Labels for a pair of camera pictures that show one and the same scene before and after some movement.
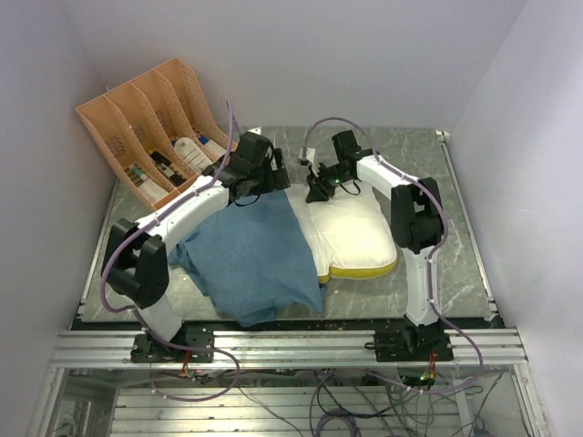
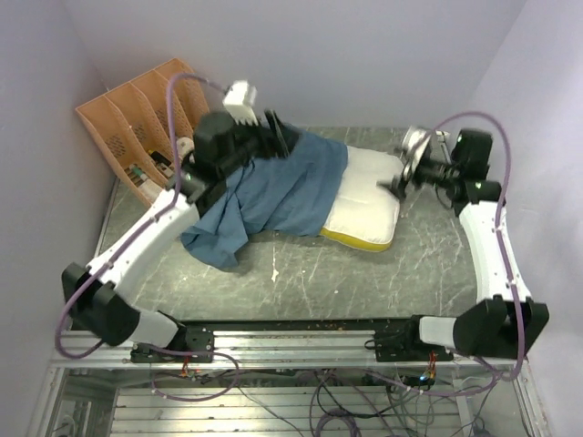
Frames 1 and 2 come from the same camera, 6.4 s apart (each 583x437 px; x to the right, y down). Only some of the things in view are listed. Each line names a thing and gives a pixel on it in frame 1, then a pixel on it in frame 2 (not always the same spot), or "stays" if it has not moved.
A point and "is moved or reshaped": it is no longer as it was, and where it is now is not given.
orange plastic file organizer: [159, 130] stays
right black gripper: [317, 192] to [397, 185]
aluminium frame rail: [287, 349] stays
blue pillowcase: [252, 258] is moved or reshaped
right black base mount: [428, 342] stays
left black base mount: [146, 349] stays
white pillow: [348, 235] is moved or reshaped
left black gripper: [277, 179] to [278, 142]
